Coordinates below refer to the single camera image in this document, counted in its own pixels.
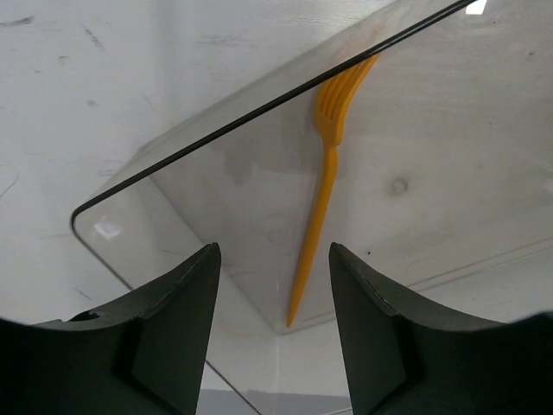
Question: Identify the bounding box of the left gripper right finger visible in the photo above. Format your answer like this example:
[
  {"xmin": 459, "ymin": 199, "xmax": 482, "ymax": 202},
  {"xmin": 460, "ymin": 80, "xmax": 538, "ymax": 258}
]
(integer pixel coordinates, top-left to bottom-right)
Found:
[{"xmin": 329, "ymin": 243, "xmax": 552, "ymax": 414}]

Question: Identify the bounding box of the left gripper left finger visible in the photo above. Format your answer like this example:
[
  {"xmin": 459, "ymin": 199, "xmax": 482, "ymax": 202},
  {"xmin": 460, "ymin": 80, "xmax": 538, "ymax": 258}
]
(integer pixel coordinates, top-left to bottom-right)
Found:
[{"xmin": 1, "ymin": 243, "xmax": 221, "ymax": 414}]

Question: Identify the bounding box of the smoky transparent plastic box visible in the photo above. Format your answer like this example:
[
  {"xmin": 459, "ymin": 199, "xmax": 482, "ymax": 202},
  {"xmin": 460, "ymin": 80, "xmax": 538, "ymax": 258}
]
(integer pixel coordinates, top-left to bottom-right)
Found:
[{"xmin": 71, "ymin": 1, "xmax": 552, "ymax": 334}]

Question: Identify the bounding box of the orange plastic fork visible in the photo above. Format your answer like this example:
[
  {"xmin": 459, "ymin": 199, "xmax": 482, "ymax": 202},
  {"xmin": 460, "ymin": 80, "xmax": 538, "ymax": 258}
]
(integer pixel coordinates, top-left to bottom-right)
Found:
[{"xmin": 286, "ymin": 54, "xmax": 379, "ymax": 328}]

